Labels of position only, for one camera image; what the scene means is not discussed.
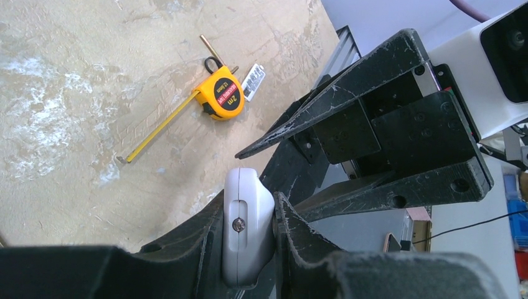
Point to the white remote control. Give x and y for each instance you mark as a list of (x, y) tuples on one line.
[(248, 242)]

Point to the yellow tape measure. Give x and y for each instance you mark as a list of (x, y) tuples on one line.
[(220, 95)]

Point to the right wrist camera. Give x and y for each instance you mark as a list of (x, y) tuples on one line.
[(489, 65)]

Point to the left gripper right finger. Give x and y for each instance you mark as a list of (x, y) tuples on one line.
[(310, 266)]

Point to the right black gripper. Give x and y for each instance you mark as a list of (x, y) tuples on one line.
[(409, 148)]

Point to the large hex key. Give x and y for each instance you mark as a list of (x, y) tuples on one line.
[(215, 55)]

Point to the remote battery cover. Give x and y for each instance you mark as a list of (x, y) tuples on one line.
[(252, 81)]

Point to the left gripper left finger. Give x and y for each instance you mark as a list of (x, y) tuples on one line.
[(184, 263)]

